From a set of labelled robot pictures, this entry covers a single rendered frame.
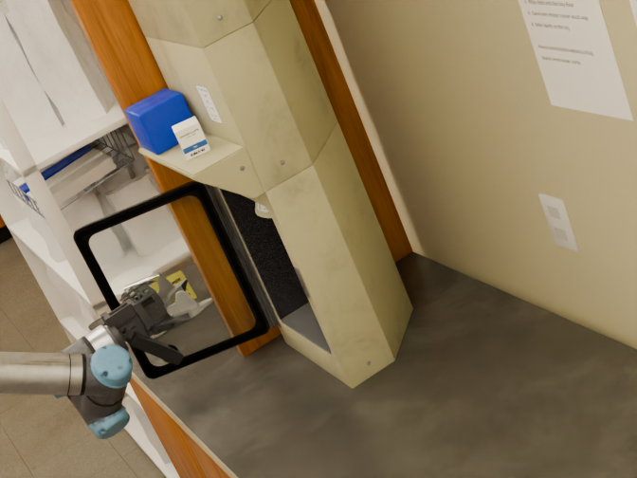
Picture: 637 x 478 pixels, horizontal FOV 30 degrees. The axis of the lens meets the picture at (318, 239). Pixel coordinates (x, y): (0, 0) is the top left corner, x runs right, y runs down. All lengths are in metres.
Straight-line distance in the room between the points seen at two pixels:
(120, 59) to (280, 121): 0.43
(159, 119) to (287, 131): 0.28
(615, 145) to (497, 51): 0.30
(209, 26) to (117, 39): 0.38
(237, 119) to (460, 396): 0.68
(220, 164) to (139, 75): 0.39
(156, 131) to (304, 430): 0.66
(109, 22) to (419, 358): 0.93
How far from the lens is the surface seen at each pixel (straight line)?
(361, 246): 2.43
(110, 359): 2.17
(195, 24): 2.16
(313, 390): 2.51
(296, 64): 2.33
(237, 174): 2.23
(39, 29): 3.40
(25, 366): 2.17
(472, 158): 2.46
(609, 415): 2.14
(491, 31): 2.17
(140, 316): 2.34
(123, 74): 2.51
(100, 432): 2.29
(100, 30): 2.49
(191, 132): 2.27
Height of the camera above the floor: 2.20
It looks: 24 degrees down
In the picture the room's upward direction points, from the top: 23 degrees counter-clockwise
